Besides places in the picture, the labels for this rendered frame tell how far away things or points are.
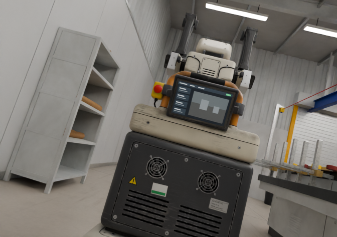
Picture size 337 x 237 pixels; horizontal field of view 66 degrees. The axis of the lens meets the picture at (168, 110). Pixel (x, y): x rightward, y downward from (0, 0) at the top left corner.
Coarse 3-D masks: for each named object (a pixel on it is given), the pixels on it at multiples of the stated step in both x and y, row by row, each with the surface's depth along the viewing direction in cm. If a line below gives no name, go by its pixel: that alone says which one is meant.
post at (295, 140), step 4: (296, 140) 272; (292, 144) 273; (296, 144) 271; (292, 148) 271; (292, 152) 270; (292, 156) 269; (292, 160) 268; (292, 164) 268; (288, 172) 266; (288, 176) 266
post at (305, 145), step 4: (304, 144) 246; (304, 148) 246; (304, 152) 245; (304, 156) 244; (300, 160) 246; (304, 160) 244; (300, 164) 244; (304, 164) 243; (300, 176) 241; (300, 180) 241
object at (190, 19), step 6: (186, 18) 180; (192, 18) 179; (186, 24) 178; (192, 24) 180; (186, 30) 176; (186, 36) 175; (180, 42) 174; (186, 42) 174; (180, 48) 172; (180, 54) 172; (186, 54) 171
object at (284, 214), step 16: (304, 176) 275; (336, 176) 221; (272, 208) 336; (288, 208) 292; (304, 208) 258; (272, 224) 323; (288, 224) 282; (304, 224) 250; (320, 224) 225; (336, 224) 204
